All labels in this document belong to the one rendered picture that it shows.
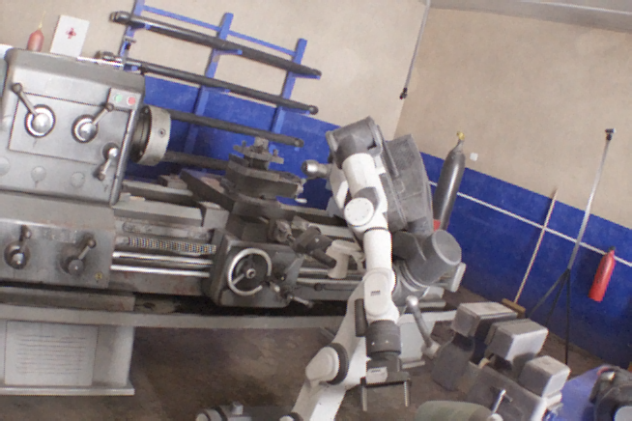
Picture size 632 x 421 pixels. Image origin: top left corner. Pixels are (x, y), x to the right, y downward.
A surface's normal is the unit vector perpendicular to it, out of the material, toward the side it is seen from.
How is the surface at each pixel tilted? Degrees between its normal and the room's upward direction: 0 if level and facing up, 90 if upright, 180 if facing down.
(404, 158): 62
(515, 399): 88
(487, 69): 90
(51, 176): 90
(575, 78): 90
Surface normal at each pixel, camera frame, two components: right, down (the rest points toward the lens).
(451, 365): -0.76, -0.11
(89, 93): 0.58, 0.31
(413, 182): -0.34, -0.45
